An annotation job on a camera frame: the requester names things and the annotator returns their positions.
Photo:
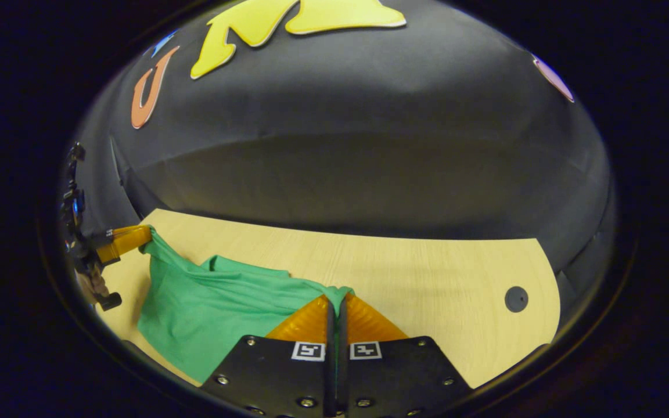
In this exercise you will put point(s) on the green T-shirt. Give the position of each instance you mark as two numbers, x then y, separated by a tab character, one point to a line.
212	313

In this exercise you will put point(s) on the black backdrop cloth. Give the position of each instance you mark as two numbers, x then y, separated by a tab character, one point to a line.
369	145

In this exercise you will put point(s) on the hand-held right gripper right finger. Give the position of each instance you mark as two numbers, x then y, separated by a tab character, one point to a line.
398	377

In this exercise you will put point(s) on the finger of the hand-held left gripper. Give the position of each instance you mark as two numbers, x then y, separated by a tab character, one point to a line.
128	241

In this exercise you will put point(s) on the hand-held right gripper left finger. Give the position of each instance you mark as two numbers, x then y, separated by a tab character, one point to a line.
276	377

